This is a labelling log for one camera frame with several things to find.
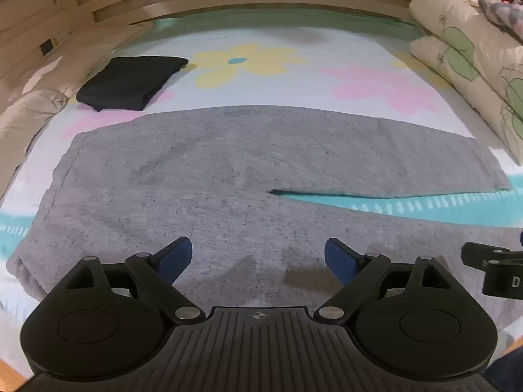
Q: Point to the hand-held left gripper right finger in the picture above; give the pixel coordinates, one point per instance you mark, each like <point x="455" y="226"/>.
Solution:
<point x="339" y="261"/>

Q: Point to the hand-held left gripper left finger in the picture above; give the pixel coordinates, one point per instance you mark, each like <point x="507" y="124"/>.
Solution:
<point x="179" y="259"/>

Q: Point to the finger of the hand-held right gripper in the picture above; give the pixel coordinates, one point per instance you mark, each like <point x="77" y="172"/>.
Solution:
<point x="476" y="255"/>

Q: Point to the grey speckled pants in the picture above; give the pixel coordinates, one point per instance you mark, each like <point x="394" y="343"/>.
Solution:
<point x="212" y="196"/>

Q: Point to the person's dark clothing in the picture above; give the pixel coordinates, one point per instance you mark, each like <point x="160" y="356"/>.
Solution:
<point x="508" y="377"/>

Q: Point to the cream leaf-print pillow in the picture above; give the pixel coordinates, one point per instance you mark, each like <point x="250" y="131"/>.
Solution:
<point x="453" y="16"/>
<point x="465" y="85"/>

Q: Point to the black folded garment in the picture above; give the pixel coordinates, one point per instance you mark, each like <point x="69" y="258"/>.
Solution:
<point x="128" y="79"/>

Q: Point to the floral printed blanket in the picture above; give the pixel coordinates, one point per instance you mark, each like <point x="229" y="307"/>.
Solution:
<point x="286" y="69"/>

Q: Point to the beige duvet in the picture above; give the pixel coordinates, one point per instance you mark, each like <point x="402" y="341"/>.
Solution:
<point x="32" y="102"/>

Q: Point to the patterned grey pink cloth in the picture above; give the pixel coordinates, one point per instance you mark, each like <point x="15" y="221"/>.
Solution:
<point x="504" y="18"/>

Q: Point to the wall socket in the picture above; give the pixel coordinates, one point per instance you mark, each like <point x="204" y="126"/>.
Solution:
<point x="47" y="47"/>

